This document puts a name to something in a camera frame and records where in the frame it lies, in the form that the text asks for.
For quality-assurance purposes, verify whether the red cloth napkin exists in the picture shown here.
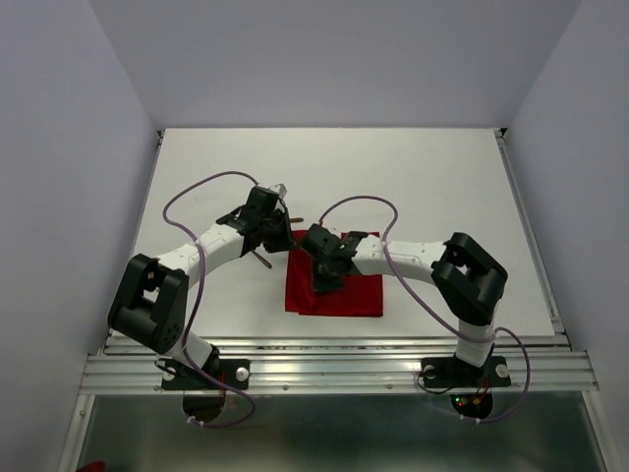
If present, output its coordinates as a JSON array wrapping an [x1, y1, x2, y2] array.
[[284, 249, 383, 318]]

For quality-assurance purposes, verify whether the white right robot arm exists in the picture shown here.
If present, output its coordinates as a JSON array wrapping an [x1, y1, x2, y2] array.
[[300, 224, 508, 384]]

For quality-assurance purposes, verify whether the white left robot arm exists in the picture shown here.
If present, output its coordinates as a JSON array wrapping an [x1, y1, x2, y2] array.
[[107, 184, 296, 387]]

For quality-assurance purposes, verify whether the dark wooden spoon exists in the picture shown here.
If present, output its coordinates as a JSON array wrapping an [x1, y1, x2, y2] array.
[[251, 251, 273, 269]]

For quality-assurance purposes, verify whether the red object bottom left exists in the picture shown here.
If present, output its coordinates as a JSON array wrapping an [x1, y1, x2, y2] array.
[[76, 460, 107, 472]]

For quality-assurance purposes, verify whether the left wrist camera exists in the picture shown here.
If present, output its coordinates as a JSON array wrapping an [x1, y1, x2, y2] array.
[[267, 183, 288, 199]]

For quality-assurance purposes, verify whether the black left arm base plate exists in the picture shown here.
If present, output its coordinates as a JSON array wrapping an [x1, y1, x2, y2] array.
[[154, 358, 251, 391]]

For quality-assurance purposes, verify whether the aluminium left side rail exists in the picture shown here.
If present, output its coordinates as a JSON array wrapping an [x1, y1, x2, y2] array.
[[91, 126, 163, 354]]

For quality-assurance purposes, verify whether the aluminium rail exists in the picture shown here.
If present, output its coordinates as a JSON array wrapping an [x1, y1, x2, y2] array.
[[91, 126, 163, 354], [492, 128, 571, 348]]

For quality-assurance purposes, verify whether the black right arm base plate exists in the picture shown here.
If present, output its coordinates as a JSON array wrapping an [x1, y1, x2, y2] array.
[[419, 356, 511, 389]]

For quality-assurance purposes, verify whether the aluminium right side rail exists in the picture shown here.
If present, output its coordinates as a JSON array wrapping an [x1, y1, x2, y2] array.
[[492, 128, 571, 348]]

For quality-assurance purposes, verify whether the aluminium front rail frame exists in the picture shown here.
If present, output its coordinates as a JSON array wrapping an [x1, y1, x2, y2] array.
[[80, 334, 600, 395]]

